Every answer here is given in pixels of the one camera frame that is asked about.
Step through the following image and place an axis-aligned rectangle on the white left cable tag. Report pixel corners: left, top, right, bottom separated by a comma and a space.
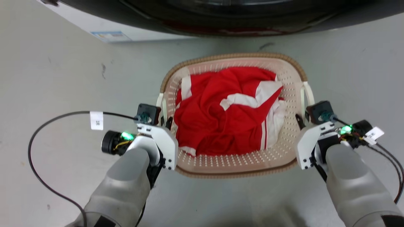
90, 111, 104, 131

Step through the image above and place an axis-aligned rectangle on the blue white label sticker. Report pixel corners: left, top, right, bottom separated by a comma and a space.
91, 31, 132, 43

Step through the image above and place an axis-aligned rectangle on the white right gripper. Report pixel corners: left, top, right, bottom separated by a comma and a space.
295, 113, 336, 170

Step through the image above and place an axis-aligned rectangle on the beige perforated plastic laundry basket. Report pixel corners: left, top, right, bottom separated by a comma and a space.
157, 53, 315, 179

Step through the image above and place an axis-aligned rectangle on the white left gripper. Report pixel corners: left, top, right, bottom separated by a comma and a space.
137, 116, 179, 171

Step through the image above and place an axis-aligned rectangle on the white right cable tag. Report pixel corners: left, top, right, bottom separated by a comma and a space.
363, 126, 385, 146

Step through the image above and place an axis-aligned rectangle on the white cable tag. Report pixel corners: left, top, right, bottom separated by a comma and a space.
90, 111, 104, 131
363, 126, 385, 146

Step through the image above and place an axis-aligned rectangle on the white washing machine body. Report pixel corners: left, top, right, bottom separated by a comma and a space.
36, 0, 197, 43

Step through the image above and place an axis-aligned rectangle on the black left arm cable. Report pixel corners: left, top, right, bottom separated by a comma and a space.
28, 110, 139, 227

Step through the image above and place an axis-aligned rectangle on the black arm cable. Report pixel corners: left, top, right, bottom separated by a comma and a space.
330, 116, 404, 204
28, 110, 139, 227

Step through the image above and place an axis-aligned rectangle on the red and white garment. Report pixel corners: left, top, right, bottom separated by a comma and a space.
174, 67, 287, 157

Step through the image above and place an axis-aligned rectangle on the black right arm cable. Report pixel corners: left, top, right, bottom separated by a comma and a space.
330, 116, 404, 204

